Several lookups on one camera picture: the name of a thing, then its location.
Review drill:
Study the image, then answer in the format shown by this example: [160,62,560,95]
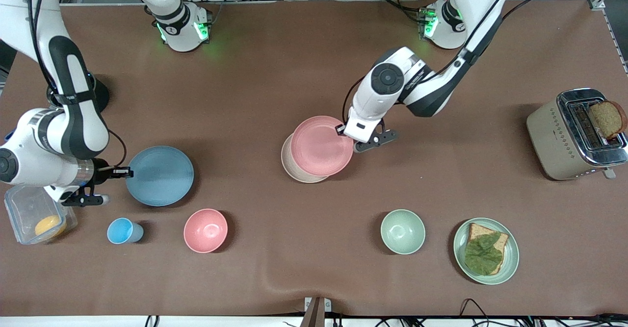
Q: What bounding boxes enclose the pink plate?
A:
[290,116,354,176]

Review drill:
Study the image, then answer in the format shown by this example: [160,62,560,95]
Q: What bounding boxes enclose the blue plate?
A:
[126,146,195,207]

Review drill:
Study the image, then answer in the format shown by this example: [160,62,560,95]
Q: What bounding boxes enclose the blue cup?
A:
[107,218,144,245]

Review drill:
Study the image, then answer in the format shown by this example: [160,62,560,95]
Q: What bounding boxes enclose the beige plate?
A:
[281,133,329,184]

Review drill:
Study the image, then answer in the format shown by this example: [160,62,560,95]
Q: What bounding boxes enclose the orange food piece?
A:
[34,215,67,238]

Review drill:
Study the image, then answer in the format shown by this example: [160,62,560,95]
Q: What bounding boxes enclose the brown table cloth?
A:
[0,1,628,318]

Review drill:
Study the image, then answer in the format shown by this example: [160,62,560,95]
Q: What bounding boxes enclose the clear plastic container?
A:
[4,185,78,245]

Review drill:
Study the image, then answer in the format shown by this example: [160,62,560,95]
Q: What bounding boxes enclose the pink bowl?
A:
[183,208,229,254]

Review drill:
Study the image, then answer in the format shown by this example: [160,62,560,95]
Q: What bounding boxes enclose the green bowl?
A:
[380,209,426,255]

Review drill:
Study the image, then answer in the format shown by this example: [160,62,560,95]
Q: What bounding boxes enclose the brown bread slice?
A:
[466,223,510,276]

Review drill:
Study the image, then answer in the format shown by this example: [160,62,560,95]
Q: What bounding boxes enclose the green lettuce leaf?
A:
[464,233,505,275]

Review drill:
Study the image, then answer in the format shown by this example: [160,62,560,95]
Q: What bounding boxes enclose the beige chrome toaster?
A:
[526,88,628,181]

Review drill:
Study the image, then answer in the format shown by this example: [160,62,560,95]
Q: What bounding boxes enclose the green plate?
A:
[453,218,520,285]

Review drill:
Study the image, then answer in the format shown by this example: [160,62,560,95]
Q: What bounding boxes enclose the brown toast slice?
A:
[588,100,628,140]

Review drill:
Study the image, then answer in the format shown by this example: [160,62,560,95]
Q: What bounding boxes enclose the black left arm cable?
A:
[341,0,560,123]

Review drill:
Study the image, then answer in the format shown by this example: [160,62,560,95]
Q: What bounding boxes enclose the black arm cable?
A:
[341,0,560,123]
[27,0,128,170]

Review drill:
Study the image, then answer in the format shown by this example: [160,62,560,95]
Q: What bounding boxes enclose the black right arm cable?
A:
[27,0,128,170]

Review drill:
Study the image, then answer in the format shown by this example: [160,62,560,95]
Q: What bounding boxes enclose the black saucepan blue handle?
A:
[5,72,110,139]

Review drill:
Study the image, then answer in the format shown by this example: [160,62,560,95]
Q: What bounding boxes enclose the black looped floor cable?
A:
[460,298,494,327]

